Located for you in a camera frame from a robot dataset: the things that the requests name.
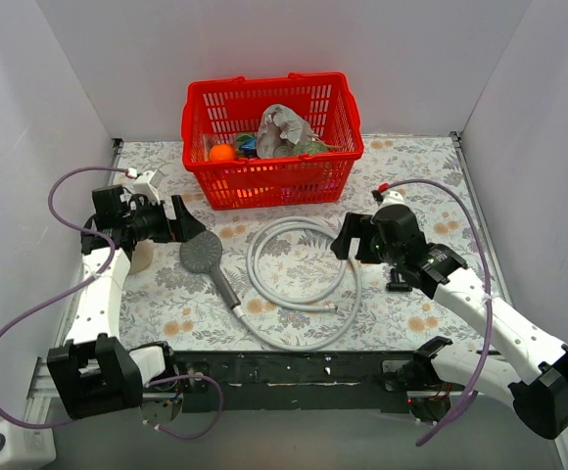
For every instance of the colourful small toy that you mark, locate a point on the colourful small toy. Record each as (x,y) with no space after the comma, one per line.
(245,144)

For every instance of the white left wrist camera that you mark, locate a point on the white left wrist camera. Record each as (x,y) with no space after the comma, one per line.
(146,183)

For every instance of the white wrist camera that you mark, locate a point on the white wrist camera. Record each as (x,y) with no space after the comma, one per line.
(385,196)
(146,183)

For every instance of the orange ball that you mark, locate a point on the orange ball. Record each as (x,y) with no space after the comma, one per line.
(222,153)

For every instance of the aluminium frame rail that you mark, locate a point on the aluminium frame rail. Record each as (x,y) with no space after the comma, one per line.
(456,367)

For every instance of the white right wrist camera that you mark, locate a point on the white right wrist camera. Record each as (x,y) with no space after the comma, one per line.
(385,196)

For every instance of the green glass item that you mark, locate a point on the green glass item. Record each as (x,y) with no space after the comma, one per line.
(312,147)

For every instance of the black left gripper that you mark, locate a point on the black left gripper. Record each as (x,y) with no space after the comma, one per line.
(175,225)

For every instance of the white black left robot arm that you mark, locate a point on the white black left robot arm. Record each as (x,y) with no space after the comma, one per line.
(92,371)

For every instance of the red plastic basket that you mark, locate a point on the red plastic basket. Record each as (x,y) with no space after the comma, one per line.
(216,110)

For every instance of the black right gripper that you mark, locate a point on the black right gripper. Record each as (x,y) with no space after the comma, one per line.
(357,240)

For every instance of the floral patterned mat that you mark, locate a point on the floral patterned mat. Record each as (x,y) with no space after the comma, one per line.
(165,302)

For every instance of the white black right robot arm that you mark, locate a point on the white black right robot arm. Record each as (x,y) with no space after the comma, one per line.
(519,364)

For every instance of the white box with knob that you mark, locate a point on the white box with knob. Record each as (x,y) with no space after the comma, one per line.
(22,448)

